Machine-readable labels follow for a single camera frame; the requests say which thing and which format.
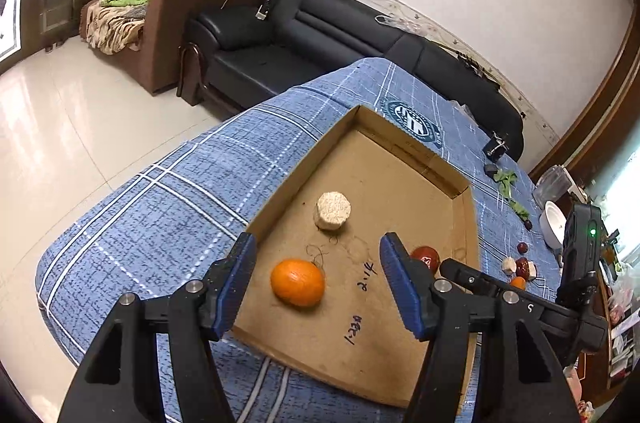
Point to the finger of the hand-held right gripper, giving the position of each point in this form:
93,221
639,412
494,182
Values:
470,277

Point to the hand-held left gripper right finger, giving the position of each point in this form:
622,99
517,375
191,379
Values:
400,290

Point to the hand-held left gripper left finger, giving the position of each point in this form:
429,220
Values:
235,290

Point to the red tomato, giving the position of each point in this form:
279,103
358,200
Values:
426,255

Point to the orange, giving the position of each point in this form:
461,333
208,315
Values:
518,282
297,282

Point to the red date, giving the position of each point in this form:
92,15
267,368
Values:
522,248
527,223
522,267

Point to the shallow cardboard tray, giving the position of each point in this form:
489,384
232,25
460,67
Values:
380,183

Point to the person's right hand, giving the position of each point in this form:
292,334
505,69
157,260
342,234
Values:
577,395

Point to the white bowl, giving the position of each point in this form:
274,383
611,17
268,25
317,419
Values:
552,223

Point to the clear plastic container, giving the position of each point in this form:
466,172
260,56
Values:
550,183

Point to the green leaves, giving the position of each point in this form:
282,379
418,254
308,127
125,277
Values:
506,183

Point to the blue plaid tablecloth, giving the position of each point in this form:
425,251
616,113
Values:
175,203

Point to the small black device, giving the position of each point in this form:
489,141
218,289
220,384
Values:
496,148

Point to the clear plastic wrap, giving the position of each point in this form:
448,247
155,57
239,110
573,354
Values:
464,109

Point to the black leather sofa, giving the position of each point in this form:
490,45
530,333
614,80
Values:
260,63

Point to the brown armchair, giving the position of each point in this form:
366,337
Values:
165,28

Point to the beige patterned blanket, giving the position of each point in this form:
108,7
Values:
112,28

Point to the wooden doorway frame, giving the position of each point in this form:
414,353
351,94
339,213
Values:
590,103

